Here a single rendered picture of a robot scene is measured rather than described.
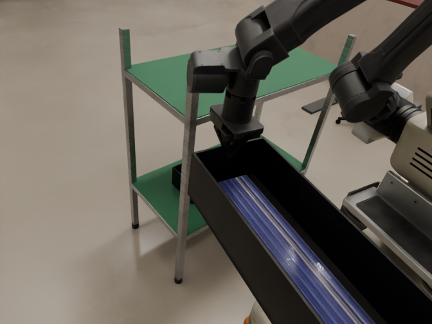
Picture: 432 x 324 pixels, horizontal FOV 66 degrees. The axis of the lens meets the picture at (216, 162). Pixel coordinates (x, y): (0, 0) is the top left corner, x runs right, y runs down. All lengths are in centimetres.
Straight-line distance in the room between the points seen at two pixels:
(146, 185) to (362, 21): 303
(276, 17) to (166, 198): 123
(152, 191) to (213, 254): 49
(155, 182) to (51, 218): 67
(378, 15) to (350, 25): 30
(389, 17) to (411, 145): 321
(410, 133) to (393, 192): 13
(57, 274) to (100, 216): 40
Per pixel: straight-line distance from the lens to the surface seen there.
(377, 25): 399
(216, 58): 56
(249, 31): 54
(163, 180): 173
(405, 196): 80
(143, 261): 184
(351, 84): 72
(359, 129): 86
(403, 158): 80
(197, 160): 63
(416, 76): 388
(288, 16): 52
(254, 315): 148
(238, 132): 60
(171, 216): 156
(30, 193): 230
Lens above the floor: 152
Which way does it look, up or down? 39 degrees down
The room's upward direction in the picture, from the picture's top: 8 degrees clockwise
